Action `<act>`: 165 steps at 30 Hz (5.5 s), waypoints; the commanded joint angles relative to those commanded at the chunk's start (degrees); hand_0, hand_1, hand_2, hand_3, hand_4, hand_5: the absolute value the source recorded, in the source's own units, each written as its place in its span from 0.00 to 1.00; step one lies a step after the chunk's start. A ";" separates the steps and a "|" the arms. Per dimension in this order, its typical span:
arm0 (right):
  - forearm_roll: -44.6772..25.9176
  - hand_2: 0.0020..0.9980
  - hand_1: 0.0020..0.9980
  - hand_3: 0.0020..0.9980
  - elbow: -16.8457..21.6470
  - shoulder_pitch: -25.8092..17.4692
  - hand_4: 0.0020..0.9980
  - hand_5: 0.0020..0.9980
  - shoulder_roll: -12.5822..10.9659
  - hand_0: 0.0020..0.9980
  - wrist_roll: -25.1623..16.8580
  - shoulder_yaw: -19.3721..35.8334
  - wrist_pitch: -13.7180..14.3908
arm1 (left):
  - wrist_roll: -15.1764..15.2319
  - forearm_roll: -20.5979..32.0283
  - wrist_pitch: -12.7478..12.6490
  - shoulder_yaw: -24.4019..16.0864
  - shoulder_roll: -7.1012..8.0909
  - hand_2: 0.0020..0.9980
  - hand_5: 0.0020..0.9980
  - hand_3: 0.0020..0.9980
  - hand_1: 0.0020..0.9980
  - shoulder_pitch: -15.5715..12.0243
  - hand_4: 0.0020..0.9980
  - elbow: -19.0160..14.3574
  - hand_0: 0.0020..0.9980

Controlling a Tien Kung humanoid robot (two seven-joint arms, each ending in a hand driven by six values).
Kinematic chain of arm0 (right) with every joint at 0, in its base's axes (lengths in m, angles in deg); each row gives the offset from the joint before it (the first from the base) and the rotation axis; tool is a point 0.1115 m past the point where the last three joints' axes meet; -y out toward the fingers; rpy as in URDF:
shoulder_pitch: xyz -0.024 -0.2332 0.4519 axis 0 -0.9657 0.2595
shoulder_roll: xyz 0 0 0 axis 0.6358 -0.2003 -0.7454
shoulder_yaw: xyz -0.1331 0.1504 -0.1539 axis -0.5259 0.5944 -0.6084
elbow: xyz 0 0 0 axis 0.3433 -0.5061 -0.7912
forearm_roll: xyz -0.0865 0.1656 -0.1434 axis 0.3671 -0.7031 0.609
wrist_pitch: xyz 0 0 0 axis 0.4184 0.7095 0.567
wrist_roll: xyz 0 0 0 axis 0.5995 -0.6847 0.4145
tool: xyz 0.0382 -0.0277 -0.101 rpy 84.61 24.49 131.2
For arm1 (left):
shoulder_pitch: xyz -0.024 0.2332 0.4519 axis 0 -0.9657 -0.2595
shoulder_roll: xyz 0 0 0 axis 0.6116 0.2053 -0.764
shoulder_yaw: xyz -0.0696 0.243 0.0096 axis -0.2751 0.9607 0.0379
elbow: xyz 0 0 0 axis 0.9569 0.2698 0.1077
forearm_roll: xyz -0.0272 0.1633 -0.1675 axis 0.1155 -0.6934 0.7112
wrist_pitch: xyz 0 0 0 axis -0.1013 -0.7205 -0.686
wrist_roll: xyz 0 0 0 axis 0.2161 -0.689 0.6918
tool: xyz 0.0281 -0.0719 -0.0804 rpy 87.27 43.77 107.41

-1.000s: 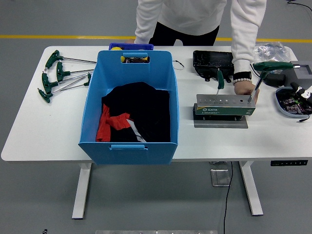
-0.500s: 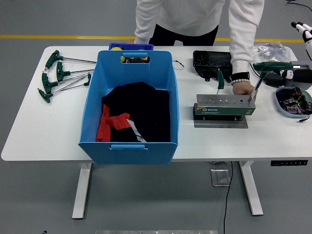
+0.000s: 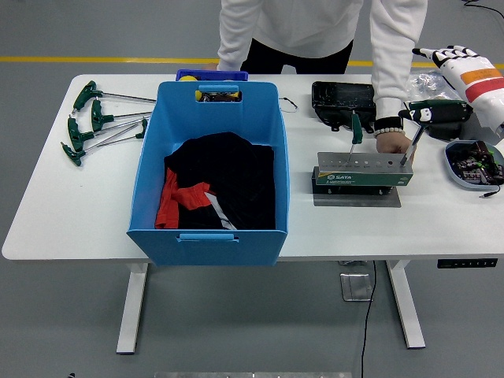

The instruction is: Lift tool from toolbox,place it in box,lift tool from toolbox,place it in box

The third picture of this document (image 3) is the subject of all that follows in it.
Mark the person's right hand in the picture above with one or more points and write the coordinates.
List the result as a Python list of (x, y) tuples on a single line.
[(212, 67)]

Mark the person's left hand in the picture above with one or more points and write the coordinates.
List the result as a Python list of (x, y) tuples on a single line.
[(393, 143)]

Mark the robot right hand white shell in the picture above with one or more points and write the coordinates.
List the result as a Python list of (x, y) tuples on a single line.
[(482, 90)]

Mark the metal SATA wrench holder stand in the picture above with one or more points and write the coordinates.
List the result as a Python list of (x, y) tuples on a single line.
[(366, 179)]

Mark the person's left forearm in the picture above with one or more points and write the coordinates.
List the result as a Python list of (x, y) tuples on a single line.
[(391, 86)]

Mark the large blue plastic storage box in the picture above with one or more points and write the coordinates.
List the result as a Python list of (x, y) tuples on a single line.
[(220, 118)]

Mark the small dark blue parts bin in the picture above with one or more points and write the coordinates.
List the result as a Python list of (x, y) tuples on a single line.
[(230, 75)]

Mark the black wrist band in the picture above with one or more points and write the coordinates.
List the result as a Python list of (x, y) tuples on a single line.
[(388, 123)]

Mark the yellow ball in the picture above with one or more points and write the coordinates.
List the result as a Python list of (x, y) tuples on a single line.
[(188, 78)]

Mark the black power adapter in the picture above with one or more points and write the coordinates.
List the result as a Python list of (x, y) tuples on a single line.
[(447, 130)]

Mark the clear plastic bag of parts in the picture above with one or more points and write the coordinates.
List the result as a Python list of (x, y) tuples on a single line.
[(425, 82)]

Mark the light blue bowl of parts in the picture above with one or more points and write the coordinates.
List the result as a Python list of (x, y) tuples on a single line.
[(453, 149)]

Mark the black plastic tray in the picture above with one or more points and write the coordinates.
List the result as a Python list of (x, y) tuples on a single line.
[(342, 96)]

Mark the silver carabiner clip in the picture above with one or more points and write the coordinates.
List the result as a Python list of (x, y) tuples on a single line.
[(289, 103)]

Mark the white table leg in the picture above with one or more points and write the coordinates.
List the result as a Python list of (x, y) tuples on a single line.
[(405, 307), (134, 307)]

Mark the person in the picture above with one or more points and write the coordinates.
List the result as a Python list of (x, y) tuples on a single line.
[(307, 23)]

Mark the black and red clothing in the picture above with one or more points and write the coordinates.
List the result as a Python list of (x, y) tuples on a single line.
[(232, 177)]

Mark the black table control panel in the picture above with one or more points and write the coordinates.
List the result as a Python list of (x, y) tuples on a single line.
[(466, 263)]

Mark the metal floor outlet plate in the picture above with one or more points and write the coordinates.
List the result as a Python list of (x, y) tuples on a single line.
[(356, 287)]

